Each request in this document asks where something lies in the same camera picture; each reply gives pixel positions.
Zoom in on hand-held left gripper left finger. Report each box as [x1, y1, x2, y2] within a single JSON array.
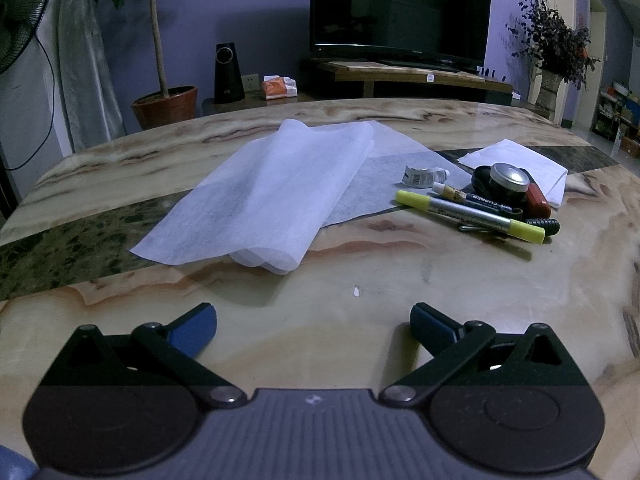
[[45, 302, 247, 409]]

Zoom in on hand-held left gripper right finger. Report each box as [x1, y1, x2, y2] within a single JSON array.
[[379, 302, 581, 407]]

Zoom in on yellow highlighter pen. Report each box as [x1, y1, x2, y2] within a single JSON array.
[[395, 189, 547, 245]]

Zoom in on blue battery pair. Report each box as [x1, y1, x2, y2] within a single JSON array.
[[462, 191, 526, 216]]

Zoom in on white tube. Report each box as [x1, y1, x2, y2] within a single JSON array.
[[401, 162, 451, 188]]

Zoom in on black ribbed handle tool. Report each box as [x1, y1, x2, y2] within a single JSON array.
[[522, 217, 561, 237]]

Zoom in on black round case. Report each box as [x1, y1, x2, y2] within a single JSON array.
[[471, 165, 538, 211]]

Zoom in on round metal tin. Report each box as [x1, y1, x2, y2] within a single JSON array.
[[487, 162, 531, 196]]

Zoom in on white napkin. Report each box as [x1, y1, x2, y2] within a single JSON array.
[[457, 138, 570, 209]]

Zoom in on large white tissue sheet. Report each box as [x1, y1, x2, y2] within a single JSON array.
[[129, 119, 376, 276]]

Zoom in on thin translucent white sheet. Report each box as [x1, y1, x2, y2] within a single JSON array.
[[320, 120, 483, 228]]

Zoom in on potted green tree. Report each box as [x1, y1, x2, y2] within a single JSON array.
[[75, 0, 206, 131]]

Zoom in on black cone speaker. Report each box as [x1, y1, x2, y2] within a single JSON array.
[[214, 42, 246, 105]]

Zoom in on orange white tissue pack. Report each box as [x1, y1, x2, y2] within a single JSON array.
[[260, 75, 299, 101]]

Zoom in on wooden television stand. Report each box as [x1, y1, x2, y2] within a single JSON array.
[[201, 57, 516, 118]]

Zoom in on woven pale vase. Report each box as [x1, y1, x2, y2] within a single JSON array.
[[537, 70, 566, 111]]

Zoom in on cluttered storage shelf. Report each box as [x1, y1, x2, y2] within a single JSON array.
[[590, 80, 640, 157]]

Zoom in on white sheer curtain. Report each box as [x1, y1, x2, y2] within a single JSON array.
[[52, 0, 126, 153]]

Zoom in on dried dark flower bouquet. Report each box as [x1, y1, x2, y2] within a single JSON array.
[[505, 0, 601, 91]]

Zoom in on black flat television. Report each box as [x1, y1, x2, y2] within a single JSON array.
[[309, 0, 493, 73]]

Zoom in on black standing fan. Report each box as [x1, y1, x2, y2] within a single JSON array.
[[0, 0, 53, 73]]

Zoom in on black fan cable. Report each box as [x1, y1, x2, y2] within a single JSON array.
[[2, 35, 57, 171]]

